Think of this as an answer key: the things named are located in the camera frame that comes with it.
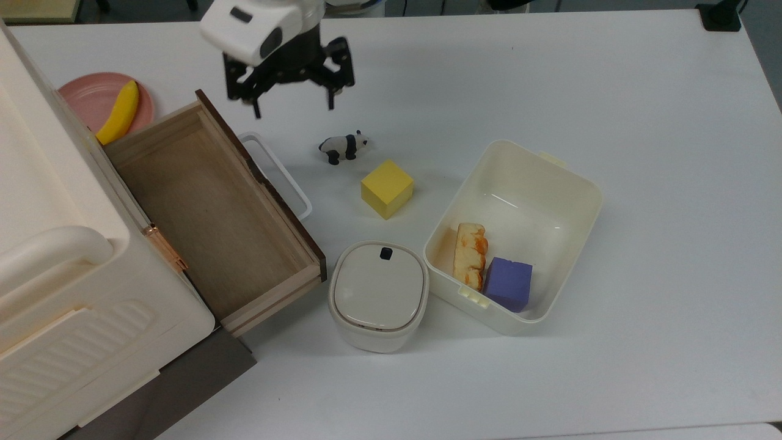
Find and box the yellow toy banana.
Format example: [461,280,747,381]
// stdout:
[96,80,140,146]

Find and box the purple foam cube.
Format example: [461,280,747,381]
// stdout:
[483,257,533,314]

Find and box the pink plate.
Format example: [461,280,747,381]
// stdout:
[58,72,154,136]

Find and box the beige lidded trash can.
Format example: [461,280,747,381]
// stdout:
[328,240,429,354]

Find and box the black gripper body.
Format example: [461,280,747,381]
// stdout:
[223,31,356,103]

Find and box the wood drawer with white handle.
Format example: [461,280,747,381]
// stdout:
[104,89,327,338]

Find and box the toy bread piece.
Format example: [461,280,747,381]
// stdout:
[453,222,489,292]

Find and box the black table clamp mount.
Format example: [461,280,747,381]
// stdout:
[695,0,743,32]

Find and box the cream open plastic bin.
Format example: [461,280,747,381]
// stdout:
[423,140,604,336]

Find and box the yellow foam cube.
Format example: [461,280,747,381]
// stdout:
[360,159,415,220]

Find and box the panda toy figurine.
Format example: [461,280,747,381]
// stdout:
[318,130,369,166]

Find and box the dark wood drawer cabinet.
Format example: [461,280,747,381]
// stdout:
[61,327,257,440]

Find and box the wooden board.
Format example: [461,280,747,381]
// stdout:
[0,0,82,24]

